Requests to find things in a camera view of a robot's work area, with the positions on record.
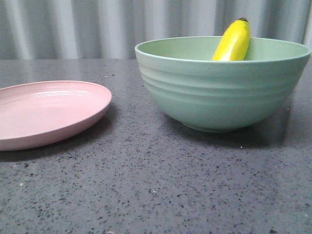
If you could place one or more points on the yellow banana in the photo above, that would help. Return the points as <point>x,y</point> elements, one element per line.
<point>235,42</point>

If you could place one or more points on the green ribbed bowl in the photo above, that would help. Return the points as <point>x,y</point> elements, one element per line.
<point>220,96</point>

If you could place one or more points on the pink plate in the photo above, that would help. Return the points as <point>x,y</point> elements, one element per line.
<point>42,113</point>

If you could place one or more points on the grey pleated curtain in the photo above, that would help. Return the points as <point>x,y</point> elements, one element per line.
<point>93,29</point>

